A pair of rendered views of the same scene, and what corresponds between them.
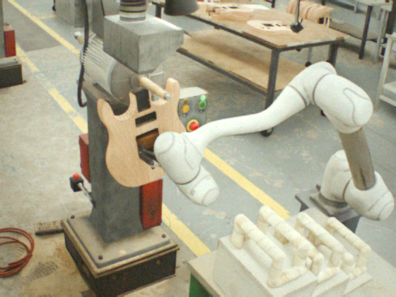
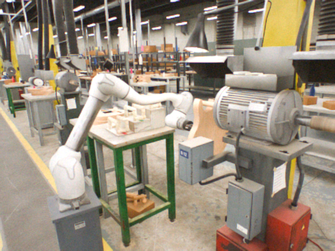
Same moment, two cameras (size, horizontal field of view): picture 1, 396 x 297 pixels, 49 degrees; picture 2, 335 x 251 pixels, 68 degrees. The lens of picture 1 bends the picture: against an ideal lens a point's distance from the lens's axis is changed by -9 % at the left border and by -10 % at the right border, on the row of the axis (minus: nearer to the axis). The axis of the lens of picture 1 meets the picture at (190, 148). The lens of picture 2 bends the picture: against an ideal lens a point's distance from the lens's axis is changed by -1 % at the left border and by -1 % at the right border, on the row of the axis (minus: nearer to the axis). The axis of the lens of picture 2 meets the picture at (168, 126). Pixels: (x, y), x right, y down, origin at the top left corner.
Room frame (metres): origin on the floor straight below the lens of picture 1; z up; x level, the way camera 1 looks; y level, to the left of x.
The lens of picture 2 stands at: (3.14, -0.16, 1.54)
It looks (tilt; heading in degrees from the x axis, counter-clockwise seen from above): 16 degrees down; 177
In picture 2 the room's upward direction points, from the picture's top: 2 degrees counter-clockwise
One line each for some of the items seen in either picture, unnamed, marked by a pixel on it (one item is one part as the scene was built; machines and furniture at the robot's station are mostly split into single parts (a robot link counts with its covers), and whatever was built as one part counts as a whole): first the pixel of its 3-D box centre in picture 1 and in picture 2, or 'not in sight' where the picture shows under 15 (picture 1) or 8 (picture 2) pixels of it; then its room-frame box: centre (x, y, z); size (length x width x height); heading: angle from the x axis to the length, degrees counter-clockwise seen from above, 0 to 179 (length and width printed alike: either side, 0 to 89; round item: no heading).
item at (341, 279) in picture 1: (299, 271); (135, 123); (1.00, -0.36, 0.98); 0.27 x 0.16 x 0.09; 33
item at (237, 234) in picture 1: (237, 233); not in sight; (0.97, -0.14, 1.15); 0.03 x 0.03 x 0.09
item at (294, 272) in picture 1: (288, 275); not in sight; (0.84, -0.27, 1.12); 0.11 x 0.03 x 0.03; 123
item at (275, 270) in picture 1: (275, 270); not in sight; (0.83, -0.23, 1.15); 0.03 x 0.03 x 0.09
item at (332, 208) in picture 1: (332, 195); (73, 198); (1.78, -0.69, 0.73); 0.22 x 0.18 x 0.06; 28
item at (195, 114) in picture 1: (173, 113); (209, 167); (2.00, 0.09, 0.99); 0.24 x 0.21 x 0.26; 35
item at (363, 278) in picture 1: (331, 263); (119, 130); (1.08, -0.49, 0.94); 0.27 x 0.15 x 0.01; 33
